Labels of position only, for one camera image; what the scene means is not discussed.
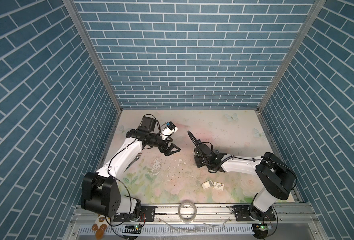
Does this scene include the white staple box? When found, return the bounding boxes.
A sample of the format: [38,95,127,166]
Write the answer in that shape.
[213,182,224,191]

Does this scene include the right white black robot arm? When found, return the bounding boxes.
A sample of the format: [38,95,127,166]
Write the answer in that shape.
[194,143,297,221]

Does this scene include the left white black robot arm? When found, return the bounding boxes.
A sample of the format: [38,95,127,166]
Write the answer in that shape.
[81,114,181,221]

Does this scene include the clear tape roll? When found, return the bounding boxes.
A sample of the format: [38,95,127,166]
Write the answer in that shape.
[178,200,197,224]

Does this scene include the brown white plush toy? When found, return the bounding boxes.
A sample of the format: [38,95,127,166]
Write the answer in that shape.
[92,215,108,240]

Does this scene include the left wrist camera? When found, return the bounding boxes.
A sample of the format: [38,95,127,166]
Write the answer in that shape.
[160,122,178,141]

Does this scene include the aluminium front rail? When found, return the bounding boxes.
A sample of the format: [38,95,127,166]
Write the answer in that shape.
[71,203,319,226]

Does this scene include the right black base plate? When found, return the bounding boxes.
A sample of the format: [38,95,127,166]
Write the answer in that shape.
[230,204,276,222]

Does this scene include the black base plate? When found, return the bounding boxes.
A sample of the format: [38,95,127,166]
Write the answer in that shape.
[113,206,156,223]
[230,204,276,222]

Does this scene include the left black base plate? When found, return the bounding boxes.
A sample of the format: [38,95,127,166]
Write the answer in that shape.
[113,206,156,223]

